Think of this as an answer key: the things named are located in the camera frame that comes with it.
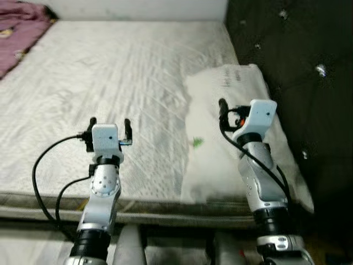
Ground cream pillow with green leaf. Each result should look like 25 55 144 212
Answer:
181 64 315 213

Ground pink cartoon print blanket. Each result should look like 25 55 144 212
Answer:
0 0 56 81

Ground white quilted mattress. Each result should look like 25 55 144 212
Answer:
0 19 309 228

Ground dark tufted headboard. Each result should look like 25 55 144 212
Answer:
225 0 353 221

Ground grey left robot leg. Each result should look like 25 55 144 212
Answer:
113 224 147 265

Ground grey robot leg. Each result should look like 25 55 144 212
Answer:
212 231 260 265
113 224 147 265

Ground grey right robot leg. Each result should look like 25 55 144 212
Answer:
212 231 260 265

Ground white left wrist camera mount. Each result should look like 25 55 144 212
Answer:
91 124 123 165

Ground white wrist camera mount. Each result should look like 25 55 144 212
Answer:
233 99 277 143
91 124 123 165

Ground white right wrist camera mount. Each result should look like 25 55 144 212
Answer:
233 99 277 143

